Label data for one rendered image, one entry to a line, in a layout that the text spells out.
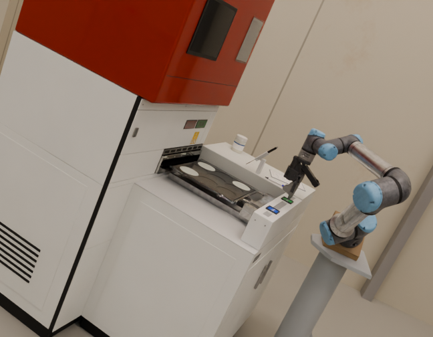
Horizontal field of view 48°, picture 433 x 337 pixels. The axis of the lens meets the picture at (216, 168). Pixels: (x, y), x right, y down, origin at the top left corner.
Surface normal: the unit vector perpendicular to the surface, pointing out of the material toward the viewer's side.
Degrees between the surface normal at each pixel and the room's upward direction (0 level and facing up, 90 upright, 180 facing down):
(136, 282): 90
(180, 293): 90
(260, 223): 90
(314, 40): 90
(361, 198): 114
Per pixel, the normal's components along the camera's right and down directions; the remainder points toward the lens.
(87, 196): -0.38, 0.11
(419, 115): -0.17, 0.21
